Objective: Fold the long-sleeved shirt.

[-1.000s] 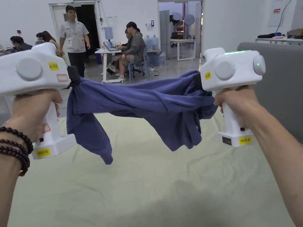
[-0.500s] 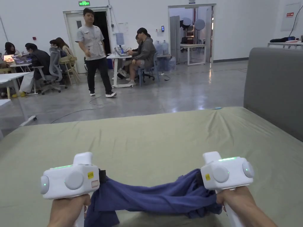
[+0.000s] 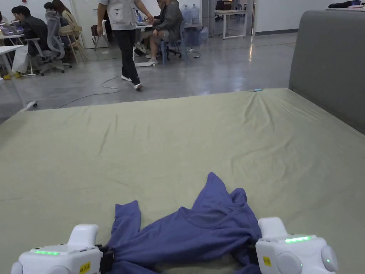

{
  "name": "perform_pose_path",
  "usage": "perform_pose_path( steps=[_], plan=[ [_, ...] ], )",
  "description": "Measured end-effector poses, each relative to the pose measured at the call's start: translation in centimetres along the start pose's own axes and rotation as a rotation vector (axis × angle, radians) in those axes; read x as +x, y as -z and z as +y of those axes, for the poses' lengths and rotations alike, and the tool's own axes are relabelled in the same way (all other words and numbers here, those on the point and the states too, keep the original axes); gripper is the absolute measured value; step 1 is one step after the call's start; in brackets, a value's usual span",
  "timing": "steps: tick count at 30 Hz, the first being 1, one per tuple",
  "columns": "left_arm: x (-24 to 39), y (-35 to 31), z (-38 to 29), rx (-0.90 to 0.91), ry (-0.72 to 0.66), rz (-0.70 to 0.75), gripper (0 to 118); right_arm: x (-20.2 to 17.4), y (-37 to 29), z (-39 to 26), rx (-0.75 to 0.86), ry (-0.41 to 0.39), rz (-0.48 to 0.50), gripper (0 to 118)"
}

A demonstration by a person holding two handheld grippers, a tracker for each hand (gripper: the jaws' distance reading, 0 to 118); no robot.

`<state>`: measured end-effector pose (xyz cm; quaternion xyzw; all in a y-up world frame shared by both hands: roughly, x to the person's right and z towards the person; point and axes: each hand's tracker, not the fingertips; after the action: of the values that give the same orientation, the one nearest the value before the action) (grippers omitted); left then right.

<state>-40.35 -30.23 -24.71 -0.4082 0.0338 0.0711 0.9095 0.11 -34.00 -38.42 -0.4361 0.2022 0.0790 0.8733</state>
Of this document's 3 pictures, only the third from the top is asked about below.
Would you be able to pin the white desk with laptops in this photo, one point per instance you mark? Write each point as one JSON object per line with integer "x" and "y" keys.
{"x": 10, "y": 31}

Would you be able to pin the clear water jug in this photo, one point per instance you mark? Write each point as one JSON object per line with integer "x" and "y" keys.
{"x": 185, "y": 14}
{"x": 194, "y": 13}

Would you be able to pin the white rolling desk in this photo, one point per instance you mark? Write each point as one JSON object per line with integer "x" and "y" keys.
{"x": 144, "y": 27}

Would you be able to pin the grey padded headboard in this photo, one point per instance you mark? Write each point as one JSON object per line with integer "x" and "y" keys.
{"x": 330, "y": 65}

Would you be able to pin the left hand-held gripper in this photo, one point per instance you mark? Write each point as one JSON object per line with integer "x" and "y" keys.
{"x": 54, "y": 261}

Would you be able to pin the small blue object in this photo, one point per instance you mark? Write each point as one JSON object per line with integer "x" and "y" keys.
{"x": 257, "y": 90}

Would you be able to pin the bed with pale green sheet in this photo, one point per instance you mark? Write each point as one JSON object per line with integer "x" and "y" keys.
{"x": 159, "y": 142}

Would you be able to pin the dark blue shirt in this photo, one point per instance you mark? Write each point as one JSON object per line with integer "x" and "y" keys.
{"x": 194, "y": 234}

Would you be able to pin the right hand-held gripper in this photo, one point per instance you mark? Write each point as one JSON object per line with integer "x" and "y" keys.
{"x": 296, "y": 257}

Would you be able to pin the white desk on wheels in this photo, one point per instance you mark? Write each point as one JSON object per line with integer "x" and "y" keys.
{"x": 8, "y": 50}

